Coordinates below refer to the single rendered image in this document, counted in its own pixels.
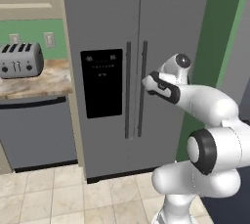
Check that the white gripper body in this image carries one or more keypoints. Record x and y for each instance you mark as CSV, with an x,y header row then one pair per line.
x,y
150,81

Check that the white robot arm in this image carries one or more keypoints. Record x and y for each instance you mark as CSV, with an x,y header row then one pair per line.
x,y
211,110

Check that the plain grey fridge door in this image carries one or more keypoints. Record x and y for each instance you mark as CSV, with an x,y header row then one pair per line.
x,y
172,16

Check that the grey fridge door with dispenser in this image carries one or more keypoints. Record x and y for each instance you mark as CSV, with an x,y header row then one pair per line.
x,y
97,19

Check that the black fridge kick plate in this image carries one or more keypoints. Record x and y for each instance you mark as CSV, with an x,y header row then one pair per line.
x,y
114,175

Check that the beige tall side panel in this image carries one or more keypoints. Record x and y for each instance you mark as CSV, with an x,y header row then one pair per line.
x,y
74,110

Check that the grey dishwasher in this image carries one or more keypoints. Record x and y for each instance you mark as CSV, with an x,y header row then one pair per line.
x,y
35,136

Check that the silver four-slot toaster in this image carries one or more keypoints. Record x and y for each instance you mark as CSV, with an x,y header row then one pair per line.
x,y
20,61

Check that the white wall outlet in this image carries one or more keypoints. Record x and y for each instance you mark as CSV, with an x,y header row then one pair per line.
x,y
14,38
49,40

